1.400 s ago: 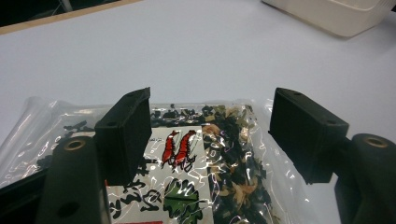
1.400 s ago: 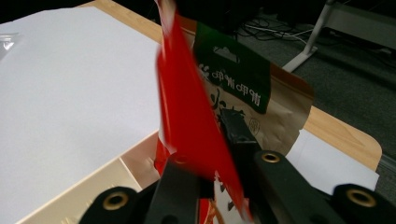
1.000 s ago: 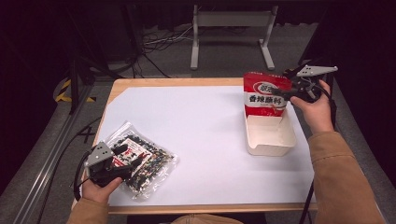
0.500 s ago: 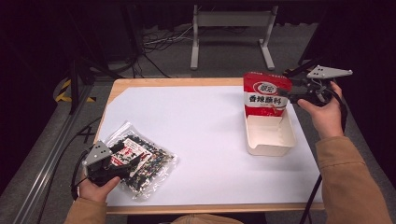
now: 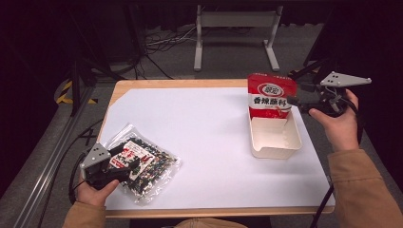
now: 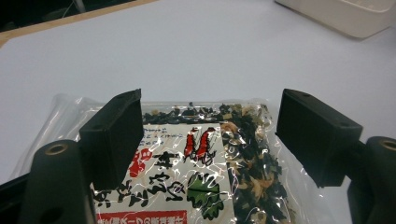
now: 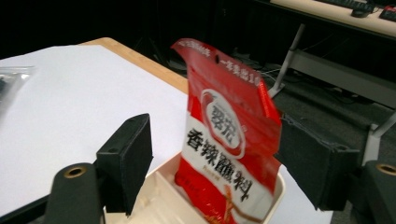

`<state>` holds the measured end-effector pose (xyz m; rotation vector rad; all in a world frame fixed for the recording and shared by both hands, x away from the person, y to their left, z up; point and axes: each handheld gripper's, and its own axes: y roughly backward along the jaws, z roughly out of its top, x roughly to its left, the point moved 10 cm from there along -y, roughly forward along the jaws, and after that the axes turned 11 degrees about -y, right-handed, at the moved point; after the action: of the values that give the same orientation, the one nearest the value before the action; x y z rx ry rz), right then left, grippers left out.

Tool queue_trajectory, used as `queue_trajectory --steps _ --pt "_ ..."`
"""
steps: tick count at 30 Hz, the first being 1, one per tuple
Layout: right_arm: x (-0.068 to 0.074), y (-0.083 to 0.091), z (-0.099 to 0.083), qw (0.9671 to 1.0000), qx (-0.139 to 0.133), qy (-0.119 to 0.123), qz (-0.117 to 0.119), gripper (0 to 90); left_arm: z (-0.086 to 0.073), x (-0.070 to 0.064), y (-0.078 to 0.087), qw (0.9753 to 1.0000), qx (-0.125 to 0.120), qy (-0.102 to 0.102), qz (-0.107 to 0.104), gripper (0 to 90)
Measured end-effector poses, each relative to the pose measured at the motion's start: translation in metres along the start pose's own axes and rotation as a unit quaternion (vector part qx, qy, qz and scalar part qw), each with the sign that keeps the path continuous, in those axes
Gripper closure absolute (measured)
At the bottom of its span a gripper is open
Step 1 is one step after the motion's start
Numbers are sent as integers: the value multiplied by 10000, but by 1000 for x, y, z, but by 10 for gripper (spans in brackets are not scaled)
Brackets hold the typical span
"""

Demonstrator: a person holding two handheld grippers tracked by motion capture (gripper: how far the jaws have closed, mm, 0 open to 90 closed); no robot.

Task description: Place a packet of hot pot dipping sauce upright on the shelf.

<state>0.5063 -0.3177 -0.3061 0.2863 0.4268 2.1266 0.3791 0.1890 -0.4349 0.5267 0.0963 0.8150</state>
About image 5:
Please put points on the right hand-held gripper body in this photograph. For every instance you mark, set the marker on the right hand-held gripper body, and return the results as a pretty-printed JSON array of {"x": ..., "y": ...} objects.
[{"x": 339, "y": 79}]

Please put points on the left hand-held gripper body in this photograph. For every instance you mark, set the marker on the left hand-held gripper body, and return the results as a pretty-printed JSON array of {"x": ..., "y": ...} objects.
[{"x": 95, "y": 156}]

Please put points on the clear bag of dried vegetables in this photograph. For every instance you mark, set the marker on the clear bag of dried vegetables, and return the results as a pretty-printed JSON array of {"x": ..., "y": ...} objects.
[{"x": 158, "y": 164}]

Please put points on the red and white seasoning packet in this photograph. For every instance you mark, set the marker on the red and white seasoning packet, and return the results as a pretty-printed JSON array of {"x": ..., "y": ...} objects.
[{"x": 263, "y": 85}]

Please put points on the white plastic box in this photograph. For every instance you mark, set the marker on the white plastic box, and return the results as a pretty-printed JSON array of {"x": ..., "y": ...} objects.
[{"x": 272, "y": 136}]

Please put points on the person's left hand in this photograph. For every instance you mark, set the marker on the person's left hand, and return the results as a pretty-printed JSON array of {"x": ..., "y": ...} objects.
[{"x": 95, "y": 194}]

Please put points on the person's right hand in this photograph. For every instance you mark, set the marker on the person's right hand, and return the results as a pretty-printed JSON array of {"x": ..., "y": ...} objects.
[{"x": 342, "y": 133}]

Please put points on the black angled stand leg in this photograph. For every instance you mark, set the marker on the black angled stand leg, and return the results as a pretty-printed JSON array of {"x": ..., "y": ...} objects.
[{"x": 304, "y": 71}]

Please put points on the yellow and black hazard tape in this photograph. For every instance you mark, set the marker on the yellow and black hazard tape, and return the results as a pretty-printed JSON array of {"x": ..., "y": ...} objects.
[{"x": 65, "y": 95}]

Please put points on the black tripod stand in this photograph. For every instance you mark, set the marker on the black tripod stand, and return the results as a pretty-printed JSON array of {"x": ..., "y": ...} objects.
[{"x": 75, "y": 88}]

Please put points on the white table sheet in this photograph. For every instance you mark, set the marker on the white table sheet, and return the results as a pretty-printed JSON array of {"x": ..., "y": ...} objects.
[{"x": 206, "y": 142}]

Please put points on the wooden table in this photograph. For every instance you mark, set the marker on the wooden table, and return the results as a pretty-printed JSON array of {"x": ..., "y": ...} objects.
[{"x": 174, "y": 83}]

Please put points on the person's tan jacket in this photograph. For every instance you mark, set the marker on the person's tan jacket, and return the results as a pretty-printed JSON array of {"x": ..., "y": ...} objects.
[{"x": 209, "y": 223}]

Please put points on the white metal stand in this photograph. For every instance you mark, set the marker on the white metal stand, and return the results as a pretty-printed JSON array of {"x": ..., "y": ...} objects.
[{"x": 234, "y": 19}]

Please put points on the aluminium rail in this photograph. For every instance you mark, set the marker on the aluminium rail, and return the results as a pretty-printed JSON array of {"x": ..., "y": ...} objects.
[{"x": 47, "y": 177}]

